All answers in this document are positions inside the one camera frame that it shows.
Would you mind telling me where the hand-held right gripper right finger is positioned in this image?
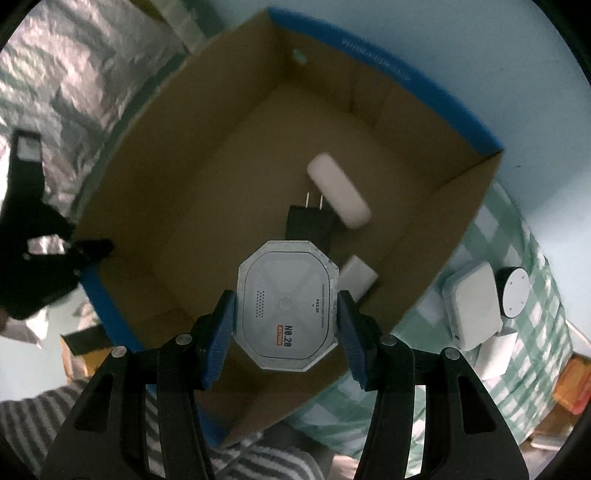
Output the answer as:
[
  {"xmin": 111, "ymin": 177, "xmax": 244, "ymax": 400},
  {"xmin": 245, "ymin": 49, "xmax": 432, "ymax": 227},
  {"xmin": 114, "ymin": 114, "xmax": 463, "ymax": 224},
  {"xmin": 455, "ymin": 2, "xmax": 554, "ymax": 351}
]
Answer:
[{"xmin": 337, "ymin": 291, "xmax": 529, "ymax": 480}]

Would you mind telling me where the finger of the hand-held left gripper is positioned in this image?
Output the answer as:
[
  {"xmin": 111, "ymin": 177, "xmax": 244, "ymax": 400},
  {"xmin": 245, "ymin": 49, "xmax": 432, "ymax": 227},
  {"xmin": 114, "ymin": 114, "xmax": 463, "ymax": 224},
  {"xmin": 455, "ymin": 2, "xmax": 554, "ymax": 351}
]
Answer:
[
  {"xmin": 9, "ymin": 130, "xmax": 44, "ymax": 206},
  {"xmin": 23, "ymin": 222, "xmax": 115, "ymax": 289}
]

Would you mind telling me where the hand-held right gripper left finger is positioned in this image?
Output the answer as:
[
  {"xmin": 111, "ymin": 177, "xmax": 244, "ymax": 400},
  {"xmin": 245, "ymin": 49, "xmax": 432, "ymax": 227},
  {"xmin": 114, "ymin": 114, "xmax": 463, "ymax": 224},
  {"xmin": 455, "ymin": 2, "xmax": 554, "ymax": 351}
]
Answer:
[{"xmin": 41, "ymin": 290, "xmax": 236, "ymax": 480}]

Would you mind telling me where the white plug charger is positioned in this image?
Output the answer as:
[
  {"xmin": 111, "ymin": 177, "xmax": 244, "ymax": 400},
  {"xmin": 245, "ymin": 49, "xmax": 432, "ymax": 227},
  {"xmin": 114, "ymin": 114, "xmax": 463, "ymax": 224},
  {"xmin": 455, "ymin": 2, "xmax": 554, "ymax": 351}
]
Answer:
[{"xmin": 337, "ymin": 255, "xmax": 379, "ymax": 303}]

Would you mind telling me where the white octagonal adapter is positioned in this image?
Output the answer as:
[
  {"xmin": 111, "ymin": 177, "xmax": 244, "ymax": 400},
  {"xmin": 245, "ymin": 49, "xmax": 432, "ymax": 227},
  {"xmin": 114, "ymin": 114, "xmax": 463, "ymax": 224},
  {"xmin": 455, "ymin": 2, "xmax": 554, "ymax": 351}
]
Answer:
[{"xmin": 235, "ymin": 240, "xmax": 341, "ymax": 372}]

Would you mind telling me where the blue cardboard box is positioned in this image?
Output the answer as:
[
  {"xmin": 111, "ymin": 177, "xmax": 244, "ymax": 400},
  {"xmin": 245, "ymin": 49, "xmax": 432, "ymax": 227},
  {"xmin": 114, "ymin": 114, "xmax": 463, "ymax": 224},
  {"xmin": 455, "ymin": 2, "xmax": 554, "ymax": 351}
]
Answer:
[{"xmin": 74, "ymin": 7, "xmax": 504, "ymax": 450}]

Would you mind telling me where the black plug charger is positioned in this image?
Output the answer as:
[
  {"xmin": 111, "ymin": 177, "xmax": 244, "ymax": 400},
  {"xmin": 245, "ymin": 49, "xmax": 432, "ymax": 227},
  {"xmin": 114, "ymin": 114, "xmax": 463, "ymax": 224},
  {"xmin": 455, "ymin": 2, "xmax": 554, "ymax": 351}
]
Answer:
[{"xmin": 286, "ymin": 191, "xmax": 335, "ymax": 252}]

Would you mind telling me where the white oblong case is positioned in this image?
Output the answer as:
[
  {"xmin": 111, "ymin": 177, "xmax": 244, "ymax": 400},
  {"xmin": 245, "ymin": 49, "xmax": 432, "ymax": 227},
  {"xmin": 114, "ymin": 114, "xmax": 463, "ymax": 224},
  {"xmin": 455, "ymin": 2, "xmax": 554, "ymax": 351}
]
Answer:
[{"xmin": 306, "ymin": 153, "xmax": 371, "ymax": 230}]

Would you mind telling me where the brown cardboard piece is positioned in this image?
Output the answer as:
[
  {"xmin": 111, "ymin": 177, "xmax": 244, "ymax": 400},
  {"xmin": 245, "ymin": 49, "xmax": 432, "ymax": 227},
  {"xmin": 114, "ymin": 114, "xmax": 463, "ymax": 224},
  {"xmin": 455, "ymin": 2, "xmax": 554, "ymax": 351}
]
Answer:
[{"xmin": 61, "ymin": 324, "xmax": 112, "ymax": 370}]

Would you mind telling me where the silver crinkled foil blanket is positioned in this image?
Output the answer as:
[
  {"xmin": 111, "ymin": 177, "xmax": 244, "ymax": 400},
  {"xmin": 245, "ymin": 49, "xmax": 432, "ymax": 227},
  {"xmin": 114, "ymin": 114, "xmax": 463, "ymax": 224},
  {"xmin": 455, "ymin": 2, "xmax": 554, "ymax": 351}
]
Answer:
[{"xmin": 0, "ymin": 0, "xmax": 208, "ymax": 352}]

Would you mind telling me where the grey striped cloth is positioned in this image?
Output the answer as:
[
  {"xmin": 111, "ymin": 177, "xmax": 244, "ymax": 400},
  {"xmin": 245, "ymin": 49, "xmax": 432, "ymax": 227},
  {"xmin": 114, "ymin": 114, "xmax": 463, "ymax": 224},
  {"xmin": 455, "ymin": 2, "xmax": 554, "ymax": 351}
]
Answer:
[{"xmin": 0, "ymin": 378, "xmax": 361, "ymax": 480}]

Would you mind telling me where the white rounded power bank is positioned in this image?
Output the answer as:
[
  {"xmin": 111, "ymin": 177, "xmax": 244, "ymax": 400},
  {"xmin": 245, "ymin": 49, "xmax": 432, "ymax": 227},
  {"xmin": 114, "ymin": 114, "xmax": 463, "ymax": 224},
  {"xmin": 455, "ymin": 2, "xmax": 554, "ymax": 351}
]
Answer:
[{"xmin": 441, "ymin": 261, "xmax": 504, "ymax": 352}]

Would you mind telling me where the white cube charger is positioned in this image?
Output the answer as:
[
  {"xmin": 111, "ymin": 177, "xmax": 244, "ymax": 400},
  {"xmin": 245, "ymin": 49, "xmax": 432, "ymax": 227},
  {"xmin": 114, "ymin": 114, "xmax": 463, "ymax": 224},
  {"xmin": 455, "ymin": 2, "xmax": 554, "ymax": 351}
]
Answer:
[{"xmin": 473, "ymin": 330, "xmax": 518, "ymax": 377}]

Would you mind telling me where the round white-faced disc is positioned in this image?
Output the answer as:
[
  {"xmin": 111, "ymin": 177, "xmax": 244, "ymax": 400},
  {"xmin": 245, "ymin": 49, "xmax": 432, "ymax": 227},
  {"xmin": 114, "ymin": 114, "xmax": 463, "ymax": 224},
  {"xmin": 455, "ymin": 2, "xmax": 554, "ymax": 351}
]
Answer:
[{"xmin": 495, "ymin": 267, "xmax": 529, "ymax": 319}]

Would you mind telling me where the green checked cloth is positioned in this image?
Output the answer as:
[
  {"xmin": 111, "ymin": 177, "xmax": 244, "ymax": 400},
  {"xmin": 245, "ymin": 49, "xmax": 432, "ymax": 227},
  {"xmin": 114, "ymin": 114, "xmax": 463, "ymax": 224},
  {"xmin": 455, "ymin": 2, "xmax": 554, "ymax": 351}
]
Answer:
[{"xmin": 277, "ymin": 180, "xmax": 575, "ymax": 462}]

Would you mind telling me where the orange drink bottle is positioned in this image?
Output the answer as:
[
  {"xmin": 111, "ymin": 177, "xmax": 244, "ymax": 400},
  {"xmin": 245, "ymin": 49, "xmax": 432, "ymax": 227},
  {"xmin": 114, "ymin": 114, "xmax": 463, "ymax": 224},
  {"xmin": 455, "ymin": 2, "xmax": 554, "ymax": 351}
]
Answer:
[{"xmin": 553, "ymin": 354, "xmax": 591, "ymax": 416}]

